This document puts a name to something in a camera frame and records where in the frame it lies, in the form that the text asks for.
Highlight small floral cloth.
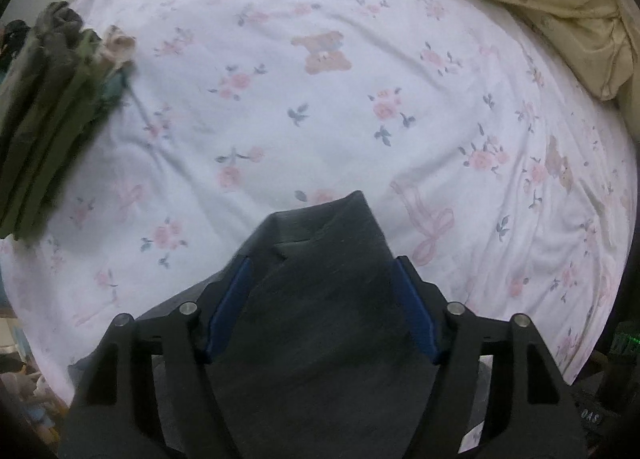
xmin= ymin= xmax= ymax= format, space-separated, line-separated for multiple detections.
xmin=97 ymin=25 xmax=138 ymax=72

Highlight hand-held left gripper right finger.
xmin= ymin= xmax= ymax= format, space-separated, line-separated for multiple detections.
xmin=392 ymin=254 xmax=588 ymax=459

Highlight pile of plush toys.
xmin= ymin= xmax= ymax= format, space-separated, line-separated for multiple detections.
xmin=0 ymin=356 xmax=57 ymax=433

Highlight dark grey pants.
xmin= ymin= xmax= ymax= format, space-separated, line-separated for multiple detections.
xmin=65 ymin=190 xmax=483 ymax=459

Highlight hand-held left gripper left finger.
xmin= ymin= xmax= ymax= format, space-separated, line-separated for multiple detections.
xmin=57 ymin=254 xmax=256 ymax=459

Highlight floral bed sheet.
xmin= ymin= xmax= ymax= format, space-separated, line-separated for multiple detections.
xmin=0 ymin=0 xmax=640 ymax=455

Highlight stack of folded green pants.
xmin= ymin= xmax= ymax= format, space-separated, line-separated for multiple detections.
xmin=0 ymin=1 xmax=133 ymax=243

